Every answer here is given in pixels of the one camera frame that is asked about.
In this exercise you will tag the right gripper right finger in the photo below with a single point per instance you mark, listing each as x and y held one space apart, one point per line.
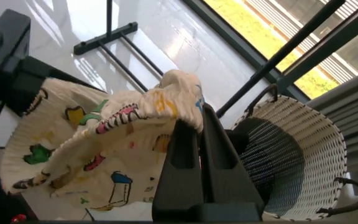
225 177

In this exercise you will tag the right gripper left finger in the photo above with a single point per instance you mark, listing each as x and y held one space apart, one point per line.
182 183

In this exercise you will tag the cream printed garment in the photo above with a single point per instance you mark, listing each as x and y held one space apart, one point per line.
82 146

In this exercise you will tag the white laundry basket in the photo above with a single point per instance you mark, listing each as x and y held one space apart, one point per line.
315 149

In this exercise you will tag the black clothes rack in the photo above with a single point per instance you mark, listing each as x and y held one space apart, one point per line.
120 63

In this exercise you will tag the window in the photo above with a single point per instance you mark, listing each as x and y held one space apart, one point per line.
331 49

